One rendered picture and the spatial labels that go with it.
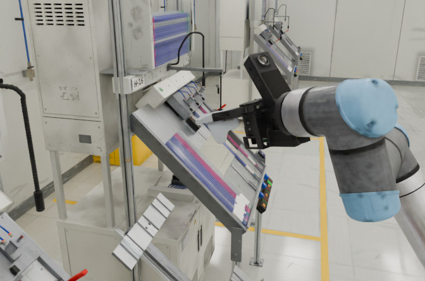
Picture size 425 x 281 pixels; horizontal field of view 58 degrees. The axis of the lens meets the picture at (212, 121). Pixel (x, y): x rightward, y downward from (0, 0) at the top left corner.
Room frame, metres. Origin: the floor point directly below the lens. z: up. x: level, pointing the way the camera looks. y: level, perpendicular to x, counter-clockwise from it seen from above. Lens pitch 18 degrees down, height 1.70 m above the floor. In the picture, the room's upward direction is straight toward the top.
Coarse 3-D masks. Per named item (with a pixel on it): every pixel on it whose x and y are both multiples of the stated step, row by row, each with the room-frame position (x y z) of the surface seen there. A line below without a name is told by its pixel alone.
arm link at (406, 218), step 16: (400, 128) 0.60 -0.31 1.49; (400, 144) 0.55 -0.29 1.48; (416, 160) 0.57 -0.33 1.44; (400, 176) 0.54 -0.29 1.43; (416, 176) 0.54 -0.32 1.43; (400, 192) 0.54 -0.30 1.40; (416, 192) 0.53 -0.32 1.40; (400, 208) 0.54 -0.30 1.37; (416, 208) 0.52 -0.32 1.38; (400, 224) 0.54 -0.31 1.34; (416, 224) 0.52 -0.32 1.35; (416, 240) 0.52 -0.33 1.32
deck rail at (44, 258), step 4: (4, 212) 0.82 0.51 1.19; (8, 216) 0.82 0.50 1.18; (12, 220) 0.82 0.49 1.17; (16, 224) 0.82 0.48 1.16; (28, 236) 0.81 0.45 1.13; (40, 248) 0.80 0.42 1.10; (44, 252) 0.80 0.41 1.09; (40, 256) 0.78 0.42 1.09; (44, 256) 0.79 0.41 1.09; (48, 256) 0.79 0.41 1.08; (40, 260) 0.78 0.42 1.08; (44, 260) 0.78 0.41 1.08; (48, 260) 0.79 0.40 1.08; (52, 260) 0.79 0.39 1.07; (44, 264) 0.78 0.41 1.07; (48, 264) 0.78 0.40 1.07; (52, 264) 0.78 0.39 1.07; (56, 264) 0.79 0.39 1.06; (48, 268) 0.78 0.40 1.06; (52, 268) 0.77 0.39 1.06; (56, 268) 0.78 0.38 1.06; (60, 268) 0.79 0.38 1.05; (52, 272) 0.77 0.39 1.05; (56, 272) 0.77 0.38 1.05; (60, 272) 0.78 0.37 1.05; (64, 272) 0.78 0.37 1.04; (56, 276) 0.77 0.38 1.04; (60, 276) 0.77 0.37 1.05; (64, 276) 0.78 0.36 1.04; (68, 276) 0.78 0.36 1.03
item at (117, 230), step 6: (120, 234) 0.93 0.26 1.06; (126, 240) 0.92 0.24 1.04; (132, 246) 0.92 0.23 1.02; (138, 252) 0.91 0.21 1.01; (144, 258) 0.91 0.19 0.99; (150, 258) 0.92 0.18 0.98; (150, 264) 0.90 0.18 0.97; (156, 264) 0.91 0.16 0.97; (156, 270) 0.90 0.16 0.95; (162, 270) 0.91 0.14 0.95; (162, 276) 0.90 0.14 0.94; (168, 276) 0.90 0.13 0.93
